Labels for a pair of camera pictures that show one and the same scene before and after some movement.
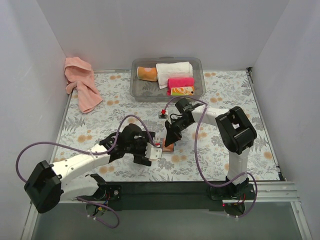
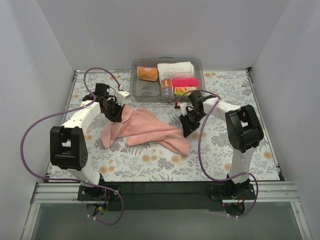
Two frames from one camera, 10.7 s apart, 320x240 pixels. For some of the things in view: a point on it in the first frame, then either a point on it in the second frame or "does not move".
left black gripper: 144,152 → 115,113
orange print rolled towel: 182,91 does not move
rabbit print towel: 170,148 → 167,87
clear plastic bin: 160,79 does not move
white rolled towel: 176,69 does not move
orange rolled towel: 147,73 does not move
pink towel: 78,73 → 141,125
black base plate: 169,196 does not move
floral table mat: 191,150 does not move
